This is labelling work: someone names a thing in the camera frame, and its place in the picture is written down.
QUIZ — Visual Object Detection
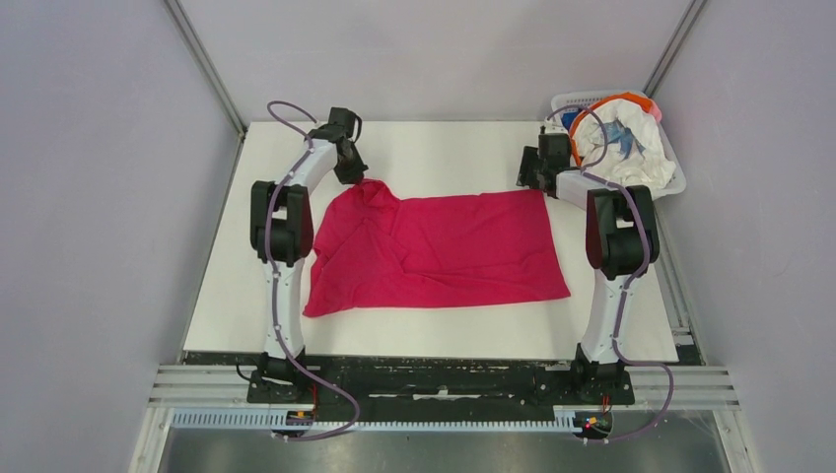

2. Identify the aluminium corner post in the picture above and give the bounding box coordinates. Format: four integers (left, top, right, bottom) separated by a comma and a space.
643, 0, 708, 97
162, 0, 247, 141

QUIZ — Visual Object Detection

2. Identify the right aluminium corner post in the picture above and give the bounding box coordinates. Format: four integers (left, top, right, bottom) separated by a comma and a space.
643, 0, 708, 97

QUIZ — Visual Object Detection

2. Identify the left aluminium corner post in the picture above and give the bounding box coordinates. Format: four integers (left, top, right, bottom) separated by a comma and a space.
162, 0, 247, 141

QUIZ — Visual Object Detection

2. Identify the pink t shirt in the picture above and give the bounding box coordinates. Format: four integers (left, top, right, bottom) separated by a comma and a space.
303, 179, 571, 318

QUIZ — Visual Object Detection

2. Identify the blue garment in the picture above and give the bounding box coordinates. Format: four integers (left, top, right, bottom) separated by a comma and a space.
560, 109, 581, 130

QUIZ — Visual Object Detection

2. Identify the orange t shirt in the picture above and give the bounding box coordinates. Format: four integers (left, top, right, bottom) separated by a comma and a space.
569, 92, 663, 165

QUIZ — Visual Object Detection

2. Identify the white cable duct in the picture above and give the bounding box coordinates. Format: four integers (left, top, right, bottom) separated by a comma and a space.
172, 408, 582, 434

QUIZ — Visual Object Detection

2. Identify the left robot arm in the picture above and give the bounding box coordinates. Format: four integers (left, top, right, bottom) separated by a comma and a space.
247, 107, 367, 402

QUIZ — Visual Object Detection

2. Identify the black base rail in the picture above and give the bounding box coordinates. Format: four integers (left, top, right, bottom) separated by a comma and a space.
246, 355, 635, 423

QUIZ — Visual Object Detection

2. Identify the white plastic basket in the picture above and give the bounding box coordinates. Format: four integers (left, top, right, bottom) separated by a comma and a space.
548, 91, 686, 199

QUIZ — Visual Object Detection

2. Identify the white t shirt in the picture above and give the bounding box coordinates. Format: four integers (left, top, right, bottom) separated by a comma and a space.
569, 93, 677, 192

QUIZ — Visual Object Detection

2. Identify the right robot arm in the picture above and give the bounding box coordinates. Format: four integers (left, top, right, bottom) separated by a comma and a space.
517, 129, 659, 402

